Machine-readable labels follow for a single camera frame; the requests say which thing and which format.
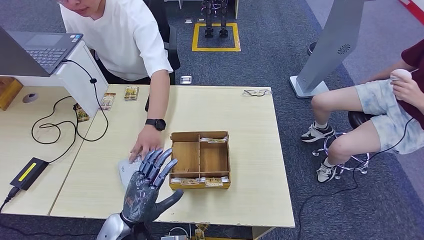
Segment standing person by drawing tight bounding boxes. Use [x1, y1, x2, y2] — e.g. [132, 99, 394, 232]
[54, 0, 174, 164]

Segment chrome black-seat stool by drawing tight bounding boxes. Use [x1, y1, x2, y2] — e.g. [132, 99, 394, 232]
[312, 111, 377, 181]

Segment white handheld controller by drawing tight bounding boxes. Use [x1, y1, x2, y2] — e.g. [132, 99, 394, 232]
[389, 68, 413, 83]

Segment black humanoid robot legs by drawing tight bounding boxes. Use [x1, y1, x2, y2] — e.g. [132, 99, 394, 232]
[201, 0, 230, 38]

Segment black office chair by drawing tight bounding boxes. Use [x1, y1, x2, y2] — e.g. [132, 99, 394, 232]
[144, 0, 182, 85]

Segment clear eyeglasses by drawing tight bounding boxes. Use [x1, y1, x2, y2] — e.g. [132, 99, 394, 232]
[242, 88, 273, 98]

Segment black controller cable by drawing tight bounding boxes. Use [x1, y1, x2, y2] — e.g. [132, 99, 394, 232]
[297, 117, 415, 240]

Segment dark grey laptop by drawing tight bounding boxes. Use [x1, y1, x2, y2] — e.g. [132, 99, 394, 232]
[0, 26, 84, 78]

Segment standing person's left hand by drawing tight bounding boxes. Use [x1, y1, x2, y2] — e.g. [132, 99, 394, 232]
[128, 125, 165, 164]

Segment red panel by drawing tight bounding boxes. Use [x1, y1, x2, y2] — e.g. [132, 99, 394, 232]
[399, 0, 424, 24]

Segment white cable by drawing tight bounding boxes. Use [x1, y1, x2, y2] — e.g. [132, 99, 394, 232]
[167, 226, 192, 240]

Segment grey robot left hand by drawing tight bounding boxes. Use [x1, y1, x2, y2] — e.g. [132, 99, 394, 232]
[120, 148, 184, 224]

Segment wooden compartment box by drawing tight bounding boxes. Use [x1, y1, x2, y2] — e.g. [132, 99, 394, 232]
[168, 131, 232, 191]

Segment grey kiosk stand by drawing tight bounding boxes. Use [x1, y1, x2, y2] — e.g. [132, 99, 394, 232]
[289, 0, 367, 100]

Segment seated person's left hand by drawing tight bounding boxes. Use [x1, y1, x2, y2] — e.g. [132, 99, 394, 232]
[390, 76, 423, 102]

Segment brown wooden block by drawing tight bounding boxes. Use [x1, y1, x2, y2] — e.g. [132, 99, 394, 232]
[0, 76, 23, 112]

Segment black yellow-labelled power adapter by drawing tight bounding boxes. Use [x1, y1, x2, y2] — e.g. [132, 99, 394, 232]
[9, 157, 50, 192]

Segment round grey desk grommet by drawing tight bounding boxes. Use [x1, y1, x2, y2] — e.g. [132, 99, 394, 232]
[21, 92, 39, 104]

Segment grey card reader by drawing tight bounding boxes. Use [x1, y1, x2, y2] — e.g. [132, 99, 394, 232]
[117, 156, 144, 190]

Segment black wristwatch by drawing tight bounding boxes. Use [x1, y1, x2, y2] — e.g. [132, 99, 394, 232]
[144, 118, 167, 132]

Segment black laptop power cable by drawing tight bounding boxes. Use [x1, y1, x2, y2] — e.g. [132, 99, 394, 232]
[30, 58, 110, 164]

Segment black mains cable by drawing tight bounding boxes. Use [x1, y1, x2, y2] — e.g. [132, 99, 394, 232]
[0, 187, 21, 215]

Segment seated person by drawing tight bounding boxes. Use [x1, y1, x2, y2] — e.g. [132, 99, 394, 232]
[300, 39, 424, 184]

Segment white laptop riser box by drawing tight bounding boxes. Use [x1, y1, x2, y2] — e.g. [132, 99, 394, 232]
[13, 40, 110, 119]

